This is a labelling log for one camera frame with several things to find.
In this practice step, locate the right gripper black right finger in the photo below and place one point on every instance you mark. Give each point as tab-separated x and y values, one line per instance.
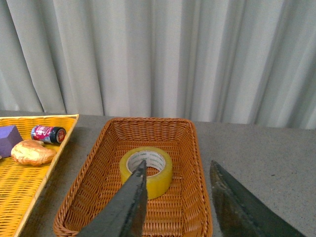
242	214

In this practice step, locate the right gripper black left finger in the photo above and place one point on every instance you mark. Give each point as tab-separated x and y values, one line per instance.
125	214

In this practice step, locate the yellowish clear tape roll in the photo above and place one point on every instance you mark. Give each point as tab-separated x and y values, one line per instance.
156	158

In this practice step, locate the brown wicker basket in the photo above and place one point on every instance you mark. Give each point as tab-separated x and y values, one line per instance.
183	211

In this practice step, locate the yellow woven basket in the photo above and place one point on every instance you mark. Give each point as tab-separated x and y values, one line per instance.
21	185

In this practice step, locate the small red labelled jar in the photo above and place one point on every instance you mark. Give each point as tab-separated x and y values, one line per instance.
48	134

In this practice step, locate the toy bread roll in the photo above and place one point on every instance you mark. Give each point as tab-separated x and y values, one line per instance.
32	152

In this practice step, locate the purple foam block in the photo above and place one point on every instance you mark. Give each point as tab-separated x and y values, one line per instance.
9	137

